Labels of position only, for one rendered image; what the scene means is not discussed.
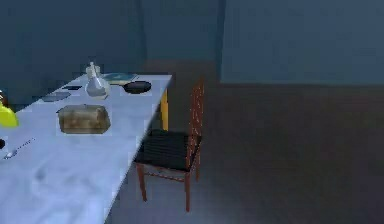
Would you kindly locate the white glass flask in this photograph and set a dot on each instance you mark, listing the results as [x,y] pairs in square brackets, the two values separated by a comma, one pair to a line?
[96,86]

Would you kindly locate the grey flat plate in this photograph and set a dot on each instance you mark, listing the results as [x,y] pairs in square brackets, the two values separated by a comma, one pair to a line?
[56,96]

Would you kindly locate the red wooden chair black seat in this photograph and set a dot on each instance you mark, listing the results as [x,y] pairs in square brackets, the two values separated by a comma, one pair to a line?
[170,150]

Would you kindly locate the small white shaker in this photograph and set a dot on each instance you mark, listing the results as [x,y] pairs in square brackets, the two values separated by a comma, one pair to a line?
[98,70]

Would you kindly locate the brown bread loaf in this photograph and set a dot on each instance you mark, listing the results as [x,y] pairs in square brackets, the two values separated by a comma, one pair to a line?
[84,119]

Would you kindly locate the small black round object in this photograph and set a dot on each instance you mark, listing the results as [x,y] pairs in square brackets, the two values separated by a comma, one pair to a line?
[1,143]

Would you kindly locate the small black flat device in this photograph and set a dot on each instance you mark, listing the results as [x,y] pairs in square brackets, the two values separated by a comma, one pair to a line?
[72,88]

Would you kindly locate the black frying pan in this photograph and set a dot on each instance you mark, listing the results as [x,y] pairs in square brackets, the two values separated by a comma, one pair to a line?
[137,87]

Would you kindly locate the pale blue table yellow legs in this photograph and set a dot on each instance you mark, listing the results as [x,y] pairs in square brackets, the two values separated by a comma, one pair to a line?
[83,166]

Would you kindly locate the yellow green round object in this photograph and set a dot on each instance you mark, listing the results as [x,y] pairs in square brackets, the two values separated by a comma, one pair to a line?
[6,116]

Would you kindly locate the silver spoon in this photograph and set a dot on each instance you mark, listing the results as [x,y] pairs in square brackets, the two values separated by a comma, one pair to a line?
[18,148]

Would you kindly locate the teal book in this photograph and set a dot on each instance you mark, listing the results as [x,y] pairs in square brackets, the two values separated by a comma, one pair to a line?
[118,78]

